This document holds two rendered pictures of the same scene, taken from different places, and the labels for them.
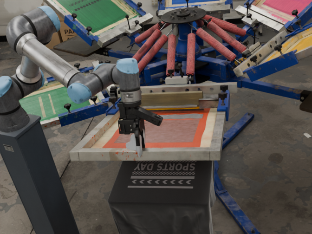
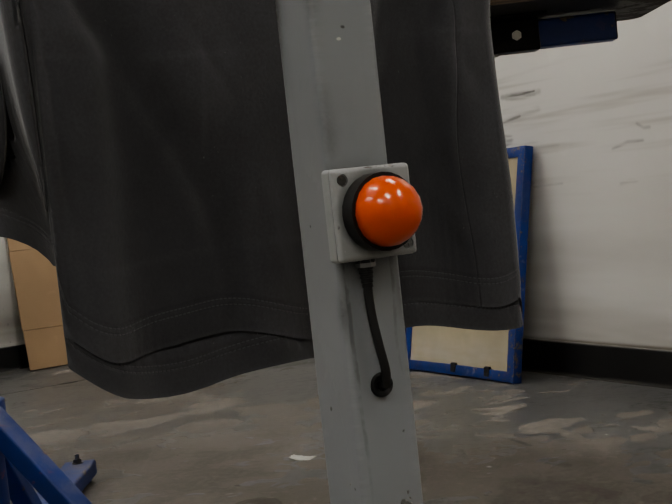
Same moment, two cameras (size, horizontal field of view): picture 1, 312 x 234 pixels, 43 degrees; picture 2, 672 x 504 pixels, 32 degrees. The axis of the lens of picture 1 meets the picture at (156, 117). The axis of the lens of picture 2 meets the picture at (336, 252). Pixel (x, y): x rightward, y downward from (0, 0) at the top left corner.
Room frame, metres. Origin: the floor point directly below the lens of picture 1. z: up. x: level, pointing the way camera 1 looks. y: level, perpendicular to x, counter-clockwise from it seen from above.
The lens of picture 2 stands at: (0.59, 0.72, 0.66)
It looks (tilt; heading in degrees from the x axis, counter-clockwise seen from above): 3 degrees down; 315
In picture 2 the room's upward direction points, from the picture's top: 6 degrees counter-clockwise
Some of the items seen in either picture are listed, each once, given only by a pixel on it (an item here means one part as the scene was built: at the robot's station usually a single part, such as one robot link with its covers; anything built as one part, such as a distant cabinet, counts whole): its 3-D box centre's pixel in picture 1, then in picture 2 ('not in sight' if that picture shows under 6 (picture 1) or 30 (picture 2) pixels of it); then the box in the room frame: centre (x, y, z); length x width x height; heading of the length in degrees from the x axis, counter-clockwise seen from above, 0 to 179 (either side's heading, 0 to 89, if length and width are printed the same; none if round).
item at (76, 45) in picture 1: (122, 54); not in sight; (3.05, 0.18, 0.91); 1.34 x 0.40 x 0.08; 45
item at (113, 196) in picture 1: (164, 166); not in sight; (1.50, 0.00, 0.95); 0.48 x 0.44 x 0.01; 165
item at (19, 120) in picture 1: (10, 114); not in sight; (1.71, 0.69, 1.25); 0.15 x 0.15 x 0.10
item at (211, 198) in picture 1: (211, 198); not in sight; (1.45, -0.20, 0.74); 0.46 x 0.04 x 0.42; 165
